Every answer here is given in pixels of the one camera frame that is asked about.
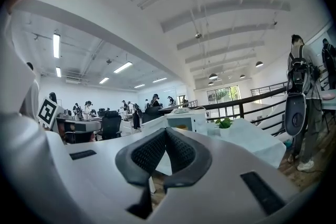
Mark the table with white cloth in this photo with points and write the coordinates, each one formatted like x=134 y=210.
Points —
x=252 y=141

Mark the grey office desk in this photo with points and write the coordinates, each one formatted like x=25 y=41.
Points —
x=78 y=126

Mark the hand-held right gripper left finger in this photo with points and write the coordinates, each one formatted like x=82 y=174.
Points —
x=105 y=165

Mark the white microwave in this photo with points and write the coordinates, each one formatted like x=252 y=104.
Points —
x=197 y=119

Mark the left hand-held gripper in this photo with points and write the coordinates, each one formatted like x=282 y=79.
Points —
x=47 y=112

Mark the pink round object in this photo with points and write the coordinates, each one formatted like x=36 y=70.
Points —
x=328 y=96

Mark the green potted plant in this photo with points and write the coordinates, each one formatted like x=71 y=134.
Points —
x=224 y=123

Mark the black metal railing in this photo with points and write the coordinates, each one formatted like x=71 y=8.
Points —
x=252 y=102

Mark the glass window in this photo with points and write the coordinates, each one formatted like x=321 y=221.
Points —
x=223 y=95

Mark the ceiling tube light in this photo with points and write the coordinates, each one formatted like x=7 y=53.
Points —
x=139 y=85
x=122 y=67
x=56 y=45
x=104 y=80
x=58 y=72
x=159 y=80

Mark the black office chair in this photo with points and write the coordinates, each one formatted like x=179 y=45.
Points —
x=111 y=124

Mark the person's white shirt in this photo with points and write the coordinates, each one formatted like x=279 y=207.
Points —
x=15 y=65

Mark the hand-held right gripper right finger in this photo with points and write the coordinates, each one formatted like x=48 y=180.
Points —
x=215 y=191

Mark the grey chair back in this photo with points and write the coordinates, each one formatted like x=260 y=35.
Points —
x=295 y=115

